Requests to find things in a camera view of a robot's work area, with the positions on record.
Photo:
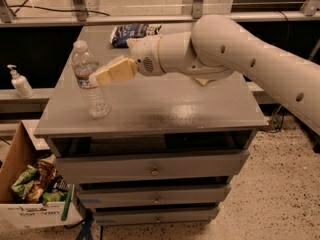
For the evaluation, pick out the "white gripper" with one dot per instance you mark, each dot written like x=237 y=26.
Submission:
x=145 y=56

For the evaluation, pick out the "clear plastic water bottle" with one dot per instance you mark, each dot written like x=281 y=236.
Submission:
x=84 y=64

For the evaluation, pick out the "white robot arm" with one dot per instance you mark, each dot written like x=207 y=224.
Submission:
x=212 y=49

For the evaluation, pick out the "white pump soap bottle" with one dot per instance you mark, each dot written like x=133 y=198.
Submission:
x=20 y=83

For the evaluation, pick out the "blue chip bag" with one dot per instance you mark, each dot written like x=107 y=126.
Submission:
x=120 y=34

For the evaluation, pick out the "green yellow sponge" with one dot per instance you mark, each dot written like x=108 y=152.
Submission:
x=203 y=82

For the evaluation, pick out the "grey drawer cabinet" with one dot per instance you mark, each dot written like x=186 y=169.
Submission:
x=166 y=152

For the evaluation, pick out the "cardboard box of snacks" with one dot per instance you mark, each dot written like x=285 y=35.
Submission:
x=48 y=210

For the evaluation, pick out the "brown snack bag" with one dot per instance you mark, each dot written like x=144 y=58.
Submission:
x=46 y=172

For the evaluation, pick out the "green snack bag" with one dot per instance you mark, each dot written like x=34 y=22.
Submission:
x=23 y=185

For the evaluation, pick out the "green marker pen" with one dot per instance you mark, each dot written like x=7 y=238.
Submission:
x=67 y=203

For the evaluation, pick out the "metal frame rail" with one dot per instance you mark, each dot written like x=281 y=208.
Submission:
x=268 y=16

